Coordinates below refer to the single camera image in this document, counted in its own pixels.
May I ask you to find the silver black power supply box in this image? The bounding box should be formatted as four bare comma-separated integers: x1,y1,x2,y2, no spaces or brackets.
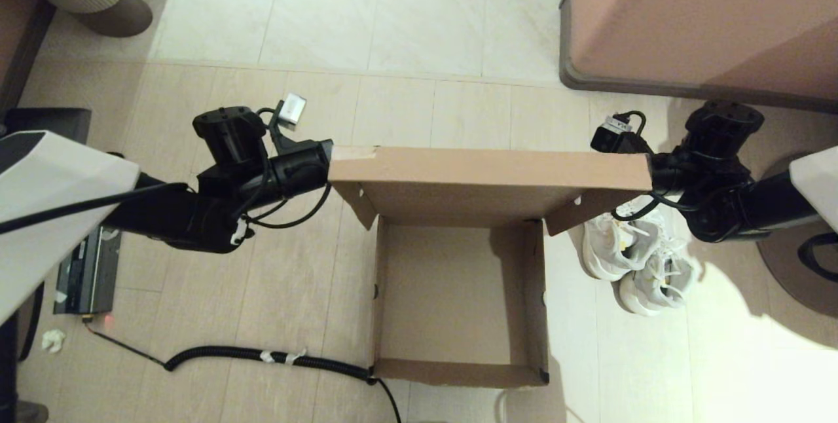
54,227,122,316

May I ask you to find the black corrugated cable double taped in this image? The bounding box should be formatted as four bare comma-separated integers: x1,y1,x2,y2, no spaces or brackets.
85,322,401,423

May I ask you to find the brown round pedestal base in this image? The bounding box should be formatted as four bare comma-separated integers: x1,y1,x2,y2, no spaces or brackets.
756,155,838,319

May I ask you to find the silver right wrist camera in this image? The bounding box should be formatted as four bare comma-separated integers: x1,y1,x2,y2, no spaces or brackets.
591,112,652,156

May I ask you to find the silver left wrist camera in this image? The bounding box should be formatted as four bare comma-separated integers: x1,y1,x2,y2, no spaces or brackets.
277,94,308,130

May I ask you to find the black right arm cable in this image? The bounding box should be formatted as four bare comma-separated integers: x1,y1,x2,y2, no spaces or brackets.
612,112,838,273

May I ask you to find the brown round bin base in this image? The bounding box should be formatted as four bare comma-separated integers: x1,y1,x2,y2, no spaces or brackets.
79,0,155,39

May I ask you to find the white mesh sneaker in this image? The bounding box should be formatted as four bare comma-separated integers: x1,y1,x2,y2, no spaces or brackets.
619,240,695,317
581,197,662,281

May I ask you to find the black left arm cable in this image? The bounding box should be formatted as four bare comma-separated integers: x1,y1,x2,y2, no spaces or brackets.
0,109,333,230

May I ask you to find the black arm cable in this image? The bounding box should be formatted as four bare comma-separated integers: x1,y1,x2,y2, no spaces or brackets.
612,112,838,273
0,109,333,230

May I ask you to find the brown cardboard shoe box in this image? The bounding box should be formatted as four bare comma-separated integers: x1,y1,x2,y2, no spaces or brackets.
327,146,653,390

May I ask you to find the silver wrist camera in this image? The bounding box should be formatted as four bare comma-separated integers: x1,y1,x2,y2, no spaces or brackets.
277,94,308,130
591,112,652,156

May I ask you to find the dark rounded furniture foot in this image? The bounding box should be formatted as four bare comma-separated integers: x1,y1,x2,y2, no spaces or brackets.
14,400,50,423

